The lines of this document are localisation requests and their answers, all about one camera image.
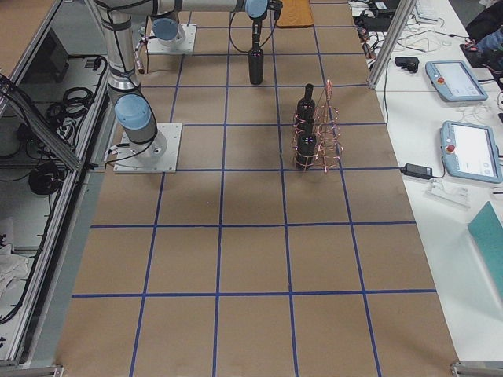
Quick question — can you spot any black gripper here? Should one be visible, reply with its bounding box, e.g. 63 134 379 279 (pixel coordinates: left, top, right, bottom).
267 0 283 20

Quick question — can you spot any dark wine bottle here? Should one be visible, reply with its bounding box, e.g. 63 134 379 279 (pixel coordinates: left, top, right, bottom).
296 119 317 170
248 20 264 85
295 83 316 134

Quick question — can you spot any wooden tray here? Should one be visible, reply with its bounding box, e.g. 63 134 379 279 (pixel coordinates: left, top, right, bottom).
277 0 314 28

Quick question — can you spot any teach pendant far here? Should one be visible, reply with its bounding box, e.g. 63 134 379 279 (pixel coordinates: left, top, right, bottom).
425 60 488 102

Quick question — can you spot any teach pendant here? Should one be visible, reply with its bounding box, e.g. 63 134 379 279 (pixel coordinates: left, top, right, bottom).
440 121 502 184
425 60 488 102

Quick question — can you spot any black power adapter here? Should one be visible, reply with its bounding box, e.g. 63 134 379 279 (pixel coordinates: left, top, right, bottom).
400 163 433 180

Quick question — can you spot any teach pendant near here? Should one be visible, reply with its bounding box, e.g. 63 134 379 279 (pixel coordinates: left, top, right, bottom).
440 121 502 184

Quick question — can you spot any teal folder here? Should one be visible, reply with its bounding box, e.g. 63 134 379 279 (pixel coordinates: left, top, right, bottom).
468 202 502 278

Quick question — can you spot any aluminium frame post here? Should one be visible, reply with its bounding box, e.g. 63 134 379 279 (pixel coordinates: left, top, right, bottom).
368 0 417 90

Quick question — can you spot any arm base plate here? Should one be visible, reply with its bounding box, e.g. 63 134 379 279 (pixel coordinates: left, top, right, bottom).
113 123 182 174
147 24 197 55

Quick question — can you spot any copper wire bottle basket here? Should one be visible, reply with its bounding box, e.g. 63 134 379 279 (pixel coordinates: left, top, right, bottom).
292 79 343 172

